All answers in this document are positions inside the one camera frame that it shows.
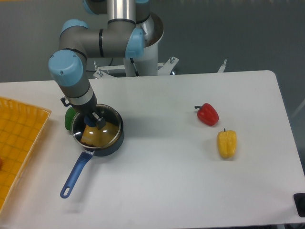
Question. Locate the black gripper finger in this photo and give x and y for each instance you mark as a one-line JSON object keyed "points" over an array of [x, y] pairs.
{"points": [[98, 120]]}

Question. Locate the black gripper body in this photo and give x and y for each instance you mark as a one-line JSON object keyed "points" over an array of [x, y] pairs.
{"points": [[84, 103]]}

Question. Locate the glass pot lid blue knob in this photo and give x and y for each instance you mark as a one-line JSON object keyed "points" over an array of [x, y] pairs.
{"points": [[109, 114]]}

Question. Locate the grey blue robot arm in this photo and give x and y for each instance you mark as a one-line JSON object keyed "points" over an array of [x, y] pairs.
{"points": [[132, 33]]}

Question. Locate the yellow toast slice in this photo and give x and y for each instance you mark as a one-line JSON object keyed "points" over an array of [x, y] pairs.
{"points": [[99, 137]]}

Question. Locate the green bell pepper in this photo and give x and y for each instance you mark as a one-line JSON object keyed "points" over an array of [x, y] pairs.
{"points": [[69, 116]]}

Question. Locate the yellow plastic basket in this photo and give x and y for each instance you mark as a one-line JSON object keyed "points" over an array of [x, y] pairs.
{"points": [[21, 125]]}

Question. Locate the red bell pepper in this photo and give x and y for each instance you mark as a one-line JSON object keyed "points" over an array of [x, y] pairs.
{"points": [[207, 114]]}

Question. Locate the yellow bell pepper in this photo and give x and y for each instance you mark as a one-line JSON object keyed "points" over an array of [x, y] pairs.
{"points": [[227, 143]]}

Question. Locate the black device at table corner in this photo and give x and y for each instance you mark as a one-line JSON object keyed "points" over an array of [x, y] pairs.
{"points": [[299, 199]]}

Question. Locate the dark pot with blue handle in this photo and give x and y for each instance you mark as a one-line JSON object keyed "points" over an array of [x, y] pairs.
{"points": [[85, 156]]}

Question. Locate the white bracket behind table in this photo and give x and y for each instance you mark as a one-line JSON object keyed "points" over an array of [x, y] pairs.
{"points": [[222, 67]]}

